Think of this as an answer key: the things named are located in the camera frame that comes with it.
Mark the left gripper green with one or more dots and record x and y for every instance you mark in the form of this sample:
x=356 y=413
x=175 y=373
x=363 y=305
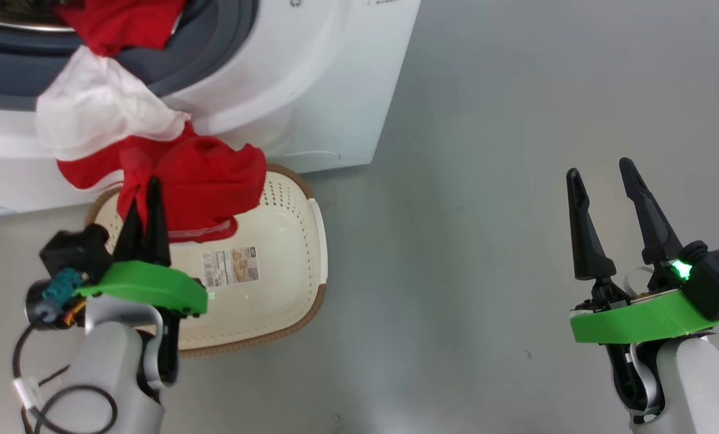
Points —
x=148 y=286

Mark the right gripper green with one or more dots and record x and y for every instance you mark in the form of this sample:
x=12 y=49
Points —
x=637 y=319

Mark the red garment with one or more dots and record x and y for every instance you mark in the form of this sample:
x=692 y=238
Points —
x=209 y=181

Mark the white garment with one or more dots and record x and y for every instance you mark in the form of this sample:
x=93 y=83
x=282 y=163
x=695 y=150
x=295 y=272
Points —
x=94 y=108

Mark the printed sticker on basket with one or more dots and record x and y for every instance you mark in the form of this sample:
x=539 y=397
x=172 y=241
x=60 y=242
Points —
x=230 y=266

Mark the cream laundry basket brown rim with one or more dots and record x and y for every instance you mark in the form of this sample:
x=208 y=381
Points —
x=263 y=313

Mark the grey rubber door seal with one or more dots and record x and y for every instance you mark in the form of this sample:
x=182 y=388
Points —
x=215 y=36

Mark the white front-load washing machine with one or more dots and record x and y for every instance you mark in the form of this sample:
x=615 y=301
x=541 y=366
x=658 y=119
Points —
x=335 y=90

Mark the teal connector left wrist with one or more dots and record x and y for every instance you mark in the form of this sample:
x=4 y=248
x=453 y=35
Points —
x=63 y=288

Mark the steel washer drum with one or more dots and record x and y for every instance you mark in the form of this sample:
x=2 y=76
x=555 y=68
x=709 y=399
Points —
x=9 y=23

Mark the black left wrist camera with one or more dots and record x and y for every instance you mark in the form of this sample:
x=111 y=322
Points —
x=73 y=253

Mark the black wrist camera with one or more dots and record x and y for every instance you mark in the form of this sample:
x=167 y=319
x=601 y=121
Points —
x=718 y=277
x=73 y=253

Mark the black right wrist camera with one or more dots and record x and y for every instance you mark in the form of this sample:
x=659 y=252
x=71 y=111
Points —
x=718 y=277

